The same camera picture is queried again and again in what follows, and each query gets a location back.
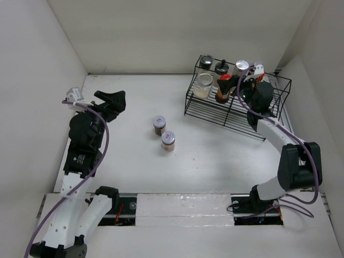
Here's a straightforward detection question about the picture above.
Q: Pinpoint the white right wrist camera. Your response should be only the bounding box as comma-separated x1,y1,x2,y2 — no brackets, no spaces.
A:
244,62,265,83

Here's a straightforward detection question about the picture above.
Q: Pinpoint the black-pump-lid spice jar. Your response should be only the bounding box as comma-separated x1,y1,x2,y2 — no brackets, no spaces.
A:
213,59,229,88

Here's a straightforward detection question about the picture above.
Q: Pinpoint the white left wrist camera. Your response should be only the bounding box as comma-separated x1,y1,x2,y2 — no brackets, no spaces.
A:
66,87,90,105

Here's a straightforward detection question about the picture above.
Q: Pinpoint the grey-lid reddish sauce jar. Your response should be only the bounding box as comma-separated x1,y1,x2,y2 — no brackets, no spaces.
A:
161,131,176,151

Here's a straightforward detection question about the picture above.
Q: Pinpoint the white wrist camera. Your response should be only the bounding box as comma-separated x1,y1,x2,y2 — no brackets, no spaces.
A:
66,87,90,105
244,62,265,83

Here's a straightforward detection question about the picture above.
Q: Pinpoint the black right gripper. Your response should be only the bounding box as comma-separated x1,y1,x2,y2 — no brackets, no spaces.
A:
217,74,257,110

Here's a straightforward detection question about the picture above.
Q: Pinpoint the grey-lid dark sauce jar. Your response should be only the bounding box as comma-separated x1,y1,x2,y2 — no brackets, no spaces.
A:
153,116,167,136

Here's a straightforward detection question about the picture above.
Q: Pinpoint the silver-lid blue-label jar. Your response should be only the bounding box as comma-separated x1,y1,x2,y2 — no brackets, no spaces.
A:
232,60,249,83

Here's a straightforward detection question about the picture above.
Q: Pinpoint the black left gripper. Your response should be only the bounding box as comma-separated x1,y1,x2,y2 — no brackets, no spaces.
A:
77,90,125,148

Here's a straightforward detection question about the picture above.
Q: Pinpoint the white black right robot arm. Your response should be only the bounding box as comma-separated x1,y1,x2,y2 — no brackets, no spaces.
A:
218,75,323,217

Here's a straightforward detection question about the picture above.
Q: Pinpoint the red-lid brown sauce bottle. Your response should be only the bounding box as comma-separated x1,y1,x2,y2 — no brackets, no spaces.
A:
256,73,269,83

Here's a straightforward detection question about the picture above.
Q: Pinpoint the glass-lid spice jar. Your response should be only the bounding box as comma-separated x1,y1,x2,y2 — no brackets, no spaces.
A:
198,54,214,75

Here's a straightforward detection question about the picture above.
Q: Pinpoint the small red-cap brown bottle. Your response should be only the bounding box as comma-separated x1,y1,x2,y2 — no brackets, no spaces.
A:
215,74,232,104

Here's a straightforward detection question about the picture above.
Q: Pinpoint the black wire shelf rack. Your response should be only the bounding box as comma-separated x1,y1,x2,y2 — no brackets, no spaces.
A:
184,60,292,141

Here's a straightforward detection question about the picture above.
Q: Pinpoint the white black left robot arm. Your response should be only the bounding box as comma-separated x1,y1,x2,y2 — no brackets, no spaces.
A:
24,88,126,257

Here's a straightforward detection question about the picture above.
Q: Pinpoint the silver-lid white powder jar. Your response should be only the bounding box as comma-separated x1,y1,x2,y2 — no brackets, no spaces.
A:
193,73,213,99

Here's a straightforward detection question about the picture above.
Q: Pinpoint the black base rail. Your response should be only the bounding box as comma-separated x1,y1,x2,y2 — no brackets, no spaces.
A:
99,193,283,227

